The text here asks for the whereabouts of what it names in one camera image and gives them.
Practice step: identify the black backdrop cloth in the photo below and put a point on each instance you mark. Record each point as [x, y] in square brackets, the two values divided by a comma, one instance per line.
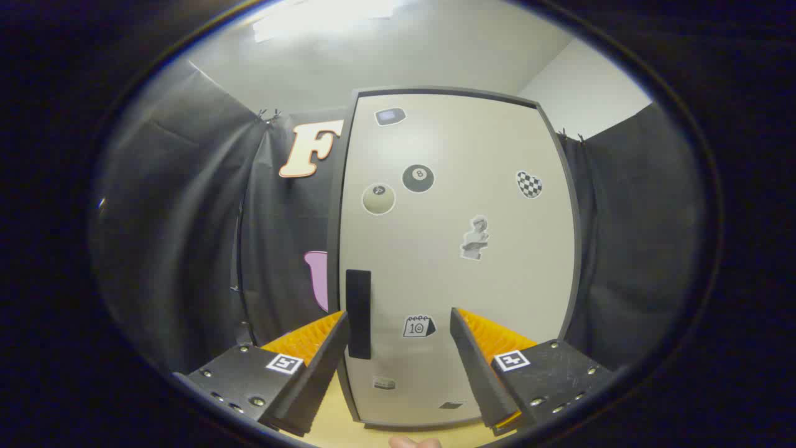
[174, 218]

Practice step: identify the white cabinet door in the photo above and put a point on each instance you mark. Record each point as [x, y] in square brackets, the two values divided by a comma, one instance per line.
[435, 280]

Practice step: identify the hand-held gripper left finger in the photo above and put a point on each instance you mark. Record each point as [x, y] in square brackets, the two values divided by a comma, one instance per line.
[317, 379]

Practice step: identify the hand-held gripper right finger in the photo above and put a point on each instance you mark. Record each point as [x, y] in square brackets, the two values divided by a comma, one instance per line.
[479, 373]

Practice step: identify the dark grey cabinet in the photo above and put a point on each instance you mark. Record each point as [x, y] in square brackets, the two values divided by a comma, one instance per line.
[333, 236]

